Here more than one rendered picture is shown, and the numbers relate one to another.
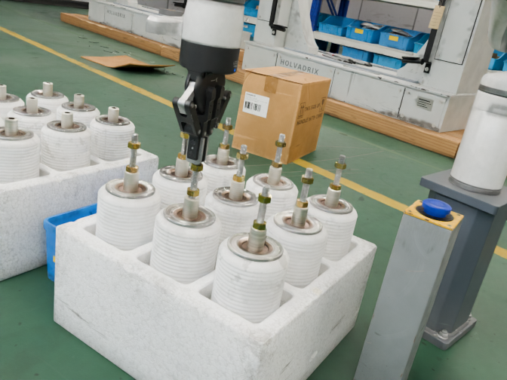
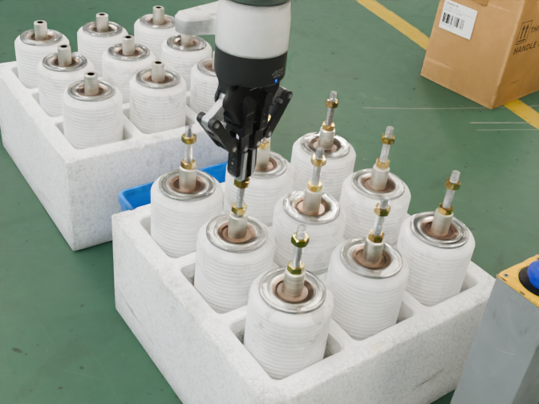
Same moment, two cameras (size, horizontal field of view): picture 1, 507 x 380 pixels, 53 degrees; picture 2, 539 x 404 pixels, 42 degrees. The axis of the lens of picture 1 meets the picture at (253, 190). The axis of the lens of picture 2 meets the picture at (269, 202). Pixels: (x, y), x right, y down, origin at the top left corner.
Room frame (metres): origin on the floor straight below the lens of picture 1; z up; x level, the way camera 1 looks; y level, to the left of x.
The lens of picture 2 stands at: (0.04, -0.19, 0.77)
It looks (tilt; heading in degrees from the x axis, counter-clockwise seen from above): 35 degrees down; 21
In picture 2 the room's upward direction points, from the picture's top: 7 degrees clockwise
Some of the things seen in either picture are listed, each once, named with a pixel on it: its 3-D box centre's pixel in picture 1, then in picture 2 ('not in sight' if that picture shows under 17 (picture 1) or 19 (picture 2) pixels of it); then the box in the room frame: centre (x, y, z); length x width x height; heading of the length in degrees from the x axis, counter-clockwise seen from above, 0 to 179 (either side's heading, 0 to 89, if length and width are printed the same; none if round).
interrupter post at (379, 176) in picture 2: (274, 176); (379, 176); (0.86, -0.03, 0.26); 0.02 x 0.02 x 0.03
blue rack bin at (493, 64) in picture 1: (487, 56); not in sight; (5.29, -2.05, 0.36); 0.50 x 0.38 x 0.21; 138
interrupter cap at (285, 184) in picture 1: (273, 182); (378, 184); (0.86, -0.03, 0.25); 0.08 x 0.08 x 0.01
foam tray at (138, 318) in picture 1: (221, 281); (297, 298); (0.76, 0.03, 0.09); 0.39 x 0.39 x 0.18; 60
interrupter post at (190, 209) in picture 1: (190, 207); (237, 224); (0.66, 0.08, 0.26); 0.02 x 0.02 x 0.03
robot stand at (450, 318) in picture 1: (449, 255); not in sight; (0.91, -0.40, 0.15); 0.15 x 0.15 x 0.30; 48
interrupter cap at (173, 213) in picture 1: (189, 216); (237, 233); (0.66, 0.08, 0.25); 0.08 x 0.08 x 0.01
